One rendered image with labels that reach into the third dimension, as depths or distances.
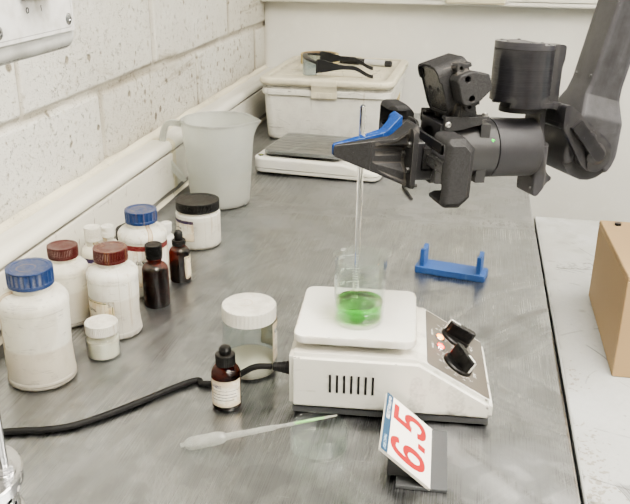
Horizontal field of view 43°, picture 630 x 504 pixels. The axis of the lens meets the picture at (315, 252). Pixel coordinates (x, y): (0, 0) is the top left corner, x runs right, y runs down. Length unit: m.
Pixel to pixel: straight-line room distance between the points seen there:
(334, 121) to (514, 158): 1.08
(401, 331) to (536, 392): 0.18
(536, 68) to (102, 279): 0.52
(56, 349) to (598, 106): 0.60
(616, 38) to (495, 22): 1.34
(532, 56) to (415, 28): 1.39
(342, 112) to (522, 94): 1.07
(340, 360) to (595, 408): 0.27
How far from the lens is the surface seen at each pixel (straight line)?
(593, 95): 0.83
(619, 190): 2.27
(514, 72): 0.78
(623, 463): 0.81
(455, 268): 1.15
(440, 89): 0.76
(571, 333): 1.02
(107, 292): 0.95
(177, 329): 0.99
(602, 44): 0.83
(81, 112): 1.24
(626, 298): 0.90
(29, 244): 1.03
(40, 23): 0.37
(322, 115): 1.84
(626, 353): 0.93
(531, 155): 0.80
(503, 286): 1.13
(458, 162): 0.69
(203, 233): 1.21
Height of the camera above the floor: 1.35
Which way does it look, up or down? 22 degrees down
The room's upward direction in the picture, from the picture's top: 1 degrees clockwise
